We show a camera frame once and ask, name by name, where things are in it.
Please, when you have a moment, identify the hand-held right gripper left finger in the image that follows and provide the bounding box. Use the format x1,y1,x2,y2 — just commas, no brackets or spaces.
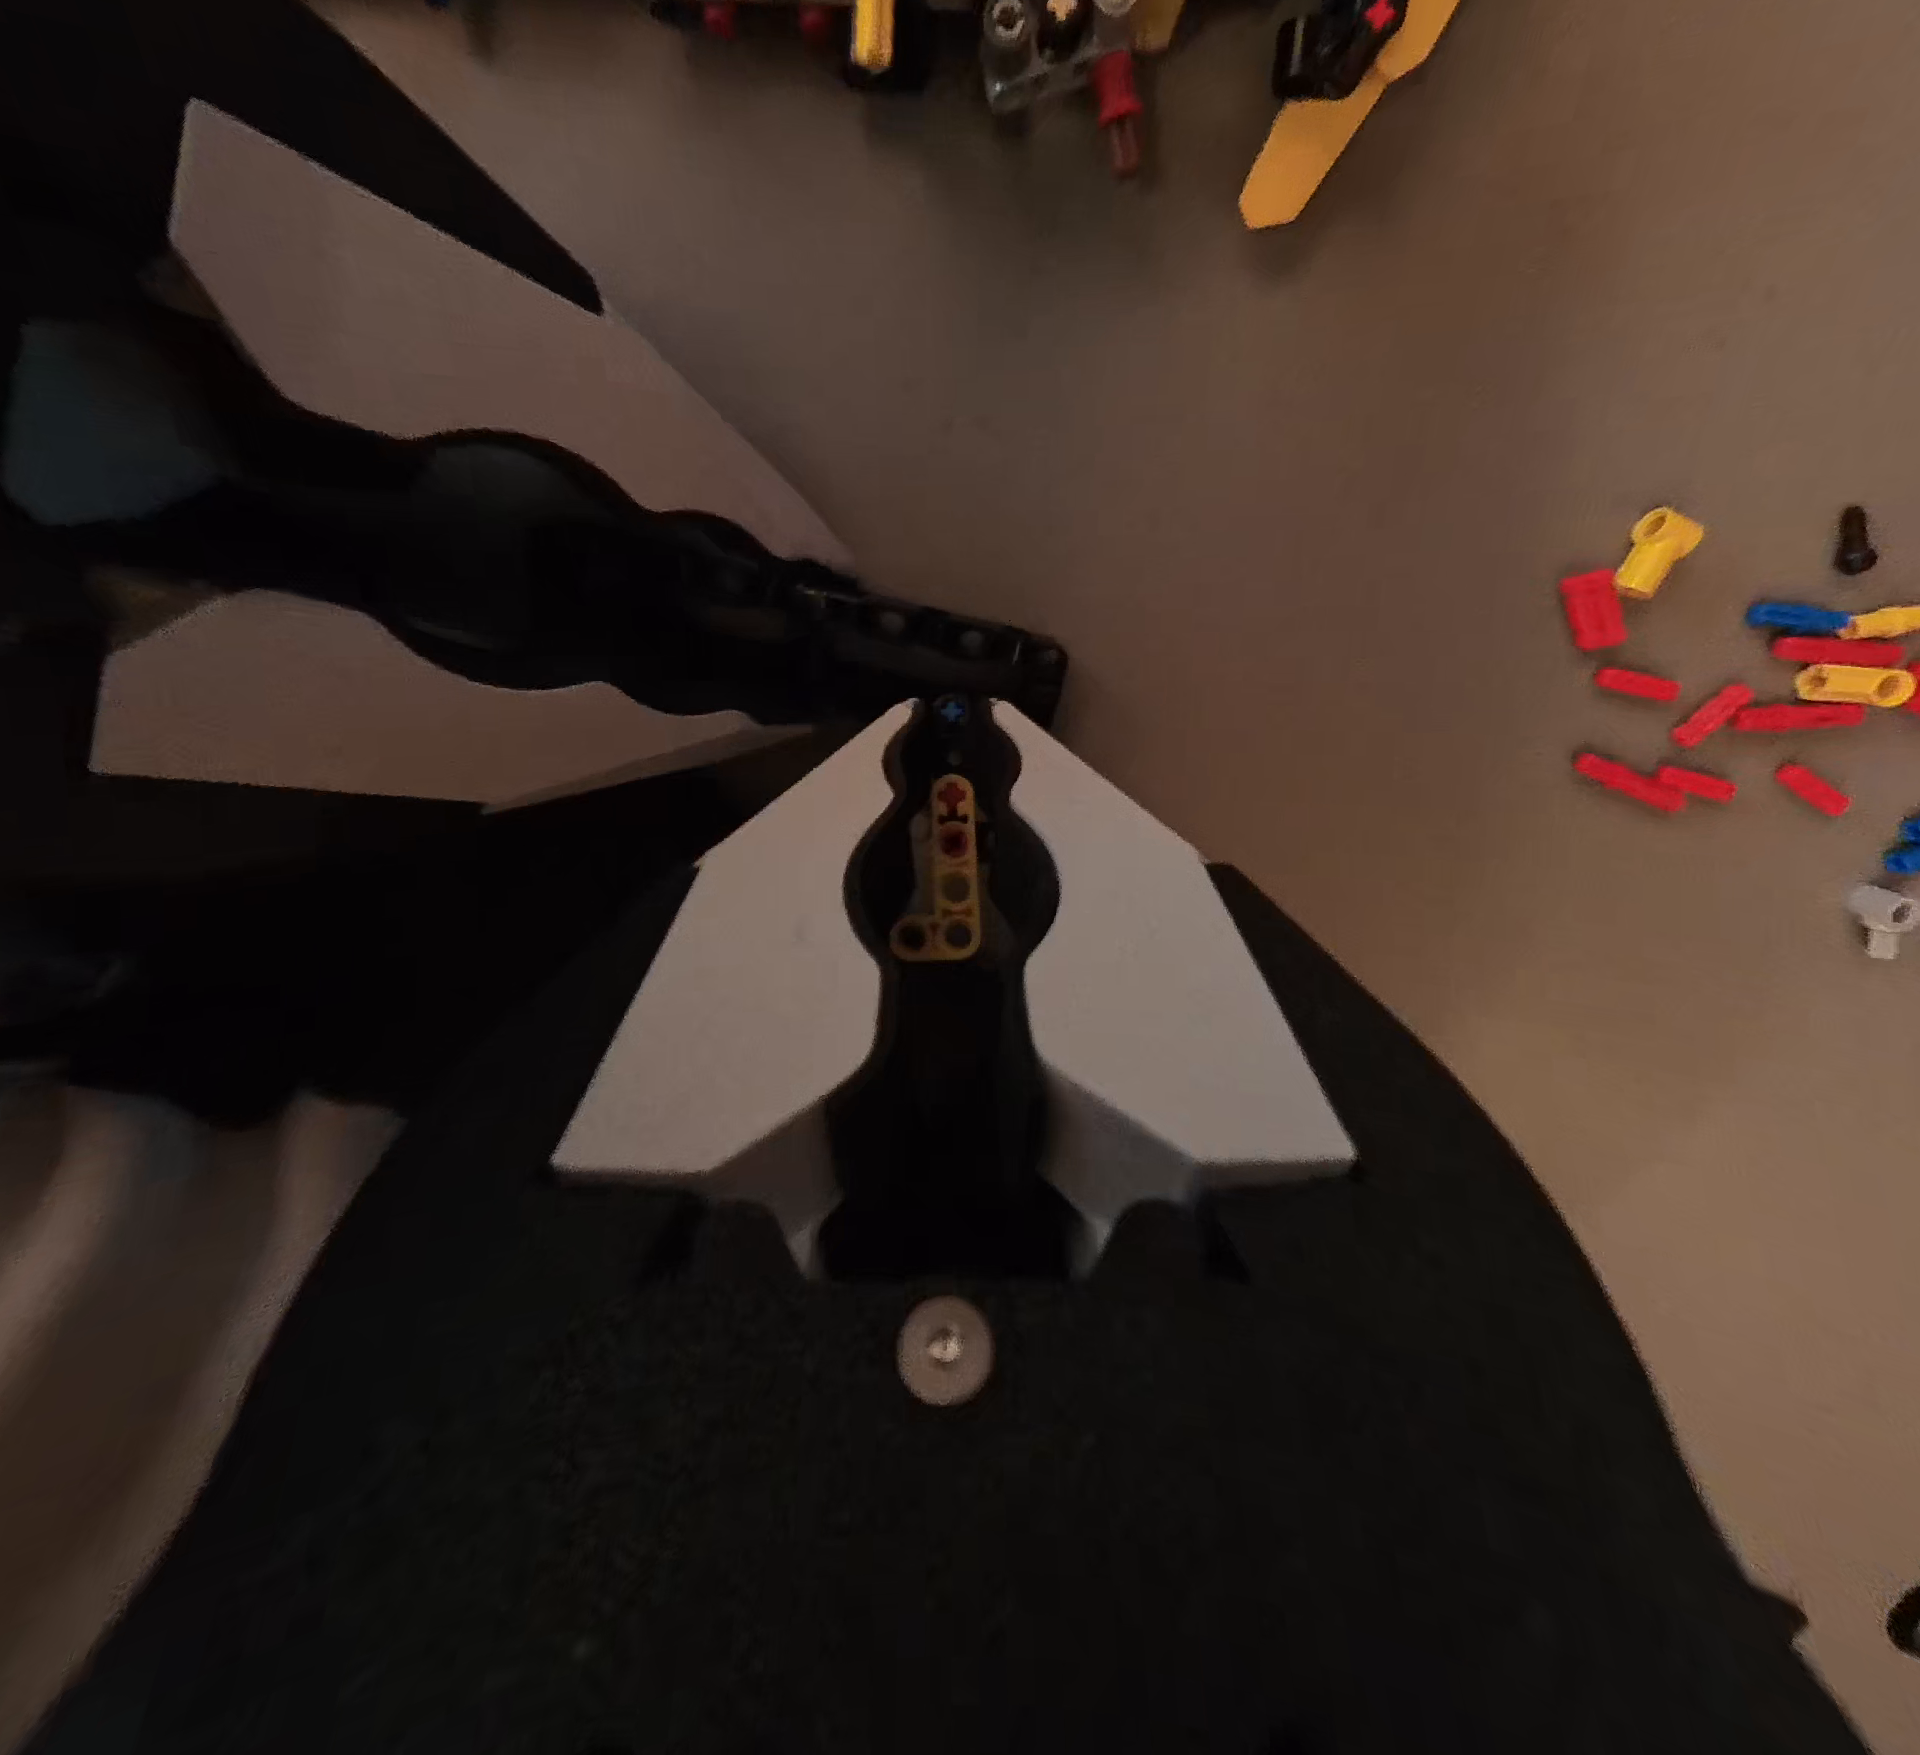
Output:
550,703,923,1232

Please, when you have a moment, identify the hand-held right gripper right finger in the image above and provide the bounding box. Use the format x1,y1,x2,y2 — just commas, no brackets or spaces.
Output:
988,703,1361,1221

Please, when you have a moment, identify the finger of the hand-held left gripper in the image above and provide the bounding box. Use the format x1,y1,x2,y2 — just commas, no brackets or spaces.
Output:
86,556,907,815
168,103,861,637

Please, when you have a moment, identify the black yellow toy brick subassembly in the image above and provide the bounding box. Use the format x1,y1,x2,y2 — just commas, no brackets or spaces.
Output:
772,556,1070,966

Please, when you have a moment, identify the scatter of coloured connector pins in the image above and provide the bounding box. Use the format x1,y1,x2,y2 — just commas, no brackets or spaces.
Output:
1557,502,1920,965

